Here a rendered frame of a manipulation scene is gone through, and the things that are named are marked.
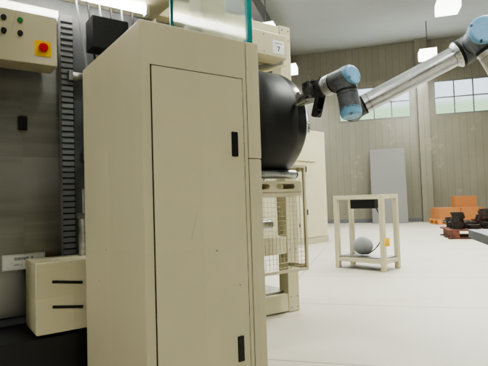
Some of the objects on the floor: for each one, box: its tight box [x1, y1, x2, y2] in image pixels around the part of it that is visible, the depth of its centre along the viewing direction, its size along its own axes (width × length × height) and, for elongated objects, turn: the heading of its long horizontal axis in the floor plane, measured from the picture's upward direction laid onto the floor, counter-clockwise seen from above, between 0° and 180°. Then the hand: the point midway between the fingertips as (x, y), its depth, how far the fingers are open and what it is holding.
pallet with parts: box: [440, 208, 488, 240], centre depth 810 cm, size 97×143×50 cm
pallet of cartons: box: [429, 195, 484, 225], centre depth 1214 cm, size 131×100×73 cm
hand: (296, 104), depth 218 cm, fingers closed
